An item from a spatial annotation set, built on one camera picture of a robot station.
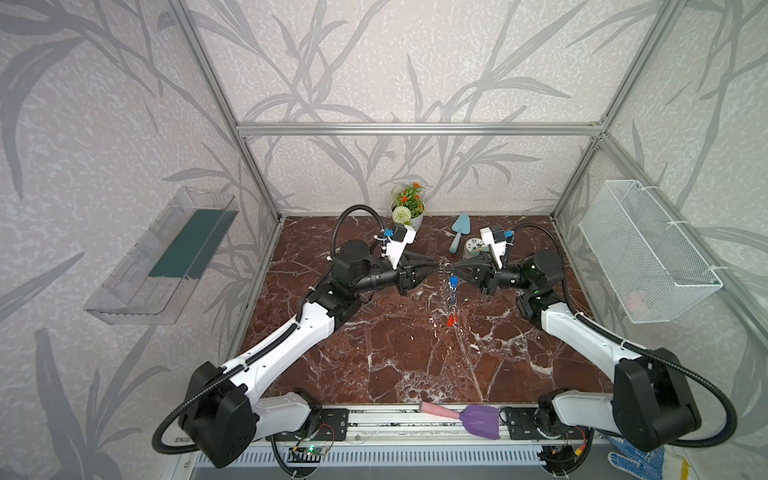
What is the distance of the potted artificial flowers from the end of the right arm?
1.26 ft

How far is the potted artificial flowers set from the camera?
103 cm

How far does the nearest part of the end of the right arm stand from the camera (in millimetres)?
642
